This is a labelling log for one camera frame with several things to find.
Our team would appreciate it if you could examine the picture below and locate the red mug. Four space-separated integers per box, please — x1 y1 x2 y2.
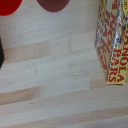
0 0 23 17

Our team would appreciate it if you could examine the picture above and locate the granola bars box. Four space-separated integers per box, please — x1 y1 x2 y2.
94 0 128 85

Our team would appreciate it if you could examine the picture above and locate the pink mug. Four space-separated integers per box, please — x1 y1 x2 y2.
35 0 72 13

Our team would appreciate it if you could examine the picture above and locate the black object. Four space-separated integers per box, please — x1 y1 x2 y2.
0 37 5 69

